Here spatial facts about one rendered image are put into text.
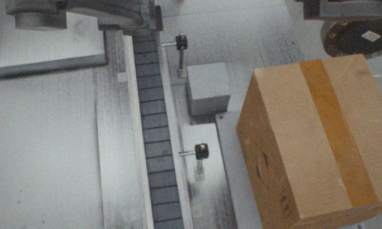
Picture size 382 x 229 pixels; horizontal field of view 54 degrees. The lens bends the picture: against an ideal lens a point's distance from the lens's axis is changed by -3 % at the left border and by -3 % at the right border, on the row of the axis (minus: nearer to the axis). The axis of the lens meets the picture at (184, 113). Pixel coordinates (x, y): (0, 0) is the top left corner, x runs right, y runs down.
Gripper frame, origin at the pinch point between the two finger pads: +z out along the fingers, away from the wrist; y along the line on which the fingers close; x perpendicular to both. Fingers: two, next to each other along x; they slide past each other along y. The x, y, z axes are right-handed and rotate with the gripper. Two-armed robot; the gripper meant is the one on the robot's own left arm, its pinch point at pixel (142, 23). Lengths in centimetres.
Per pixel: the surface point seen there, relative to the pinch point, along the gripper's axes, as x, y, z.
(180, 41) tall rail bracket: 6.2, -9.1, -9.0
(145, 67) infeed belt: 11.8, 0.4, -2.0
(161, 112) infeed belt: 23.5, -2.0, -10.3
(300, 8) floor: -9, -97, 121
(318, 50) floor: 17, -98, 103
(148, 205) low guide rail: 40.7, 4.0, -27.1
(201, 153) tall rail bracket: 31.0, -8.8, -26.8
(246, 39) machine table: 7.6, -30.4, 7.2
